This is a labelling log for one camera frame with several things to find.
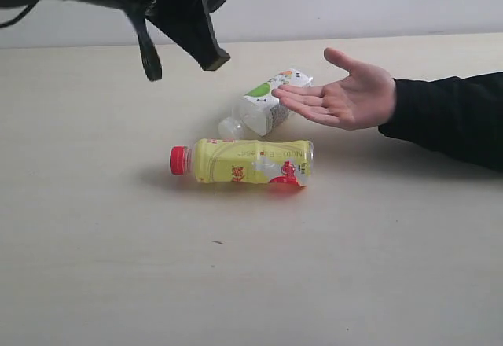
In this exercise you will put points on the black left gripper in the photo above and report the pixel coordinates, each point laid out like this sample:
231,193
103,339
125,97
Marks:
186,22

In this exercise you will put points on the white bottle with apple label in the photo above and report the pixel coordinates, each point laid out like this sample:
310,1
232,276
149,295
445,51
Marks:
258,112

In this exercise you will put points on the yellow label bottle red cap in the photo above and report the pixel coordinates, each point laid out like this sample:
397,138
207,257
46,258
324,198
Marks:
246,161

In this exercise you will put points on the open bare human hand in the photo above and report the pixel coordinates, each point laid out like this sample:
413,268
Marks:
366,98

